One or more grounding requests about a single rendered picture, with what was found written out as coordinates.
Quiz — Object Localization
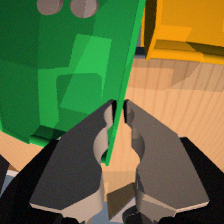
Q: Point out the green bin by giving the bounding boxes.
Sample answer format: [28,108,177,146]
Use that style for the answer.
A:
[0,0,146,166]

